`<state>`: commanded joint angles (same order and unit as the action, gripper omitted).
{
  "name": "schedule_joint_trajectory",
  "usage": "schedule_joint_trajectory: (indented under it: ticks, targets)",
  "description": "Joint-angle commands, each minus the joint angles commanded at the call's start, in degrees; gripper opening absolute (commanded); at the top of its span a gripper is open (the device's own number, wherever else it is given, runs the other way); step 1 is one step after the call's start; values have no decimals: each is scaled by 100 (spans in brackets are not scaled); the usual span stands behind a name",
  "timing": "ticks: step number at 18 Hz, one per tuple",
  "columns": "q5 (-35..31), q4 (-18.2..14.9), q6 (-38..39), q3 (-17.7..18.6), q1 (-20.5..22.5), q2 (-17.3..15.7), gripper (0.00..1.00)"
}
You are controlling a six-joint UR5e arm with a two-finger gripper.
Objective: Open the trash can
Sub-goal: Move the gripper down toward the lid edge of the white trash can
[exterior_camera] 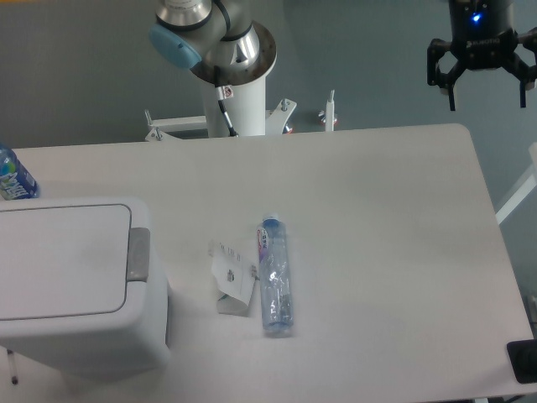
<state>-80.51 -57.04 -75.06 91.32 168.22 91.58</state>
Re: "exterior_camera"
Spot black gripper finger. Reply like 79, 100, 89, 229
503, 28, 536, 108
426, 38, 471, 112

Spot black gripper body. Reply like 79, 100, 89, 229
448, 0, 518, 71

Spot white push-lid trash can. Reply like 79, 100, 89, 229
1, 196, 170, 378

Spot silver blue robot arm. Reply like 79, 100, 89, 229
149, 1, 536, 110

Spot empty clear plastic bottle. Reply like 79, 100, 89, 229
257, 213, 294, 338

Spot black device at table edge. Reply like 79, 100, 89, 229
507, 339, 537, 385

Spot white crumpled paper receipt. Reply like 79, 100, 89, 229
208, 240, 258, 317

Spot blue labelled water bottle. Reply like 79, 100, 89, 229
1, 144, 40, 201

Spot white frame bar right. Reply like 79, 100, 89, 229
494, 142, 537, 226

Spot white upright bracket post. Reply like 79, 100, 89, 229
318, 90, 339, 132

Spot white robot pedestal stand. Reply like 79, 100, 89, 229
144, 65, 297, 142

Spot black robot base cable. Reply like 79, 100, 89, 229
212, 65, 240, 139

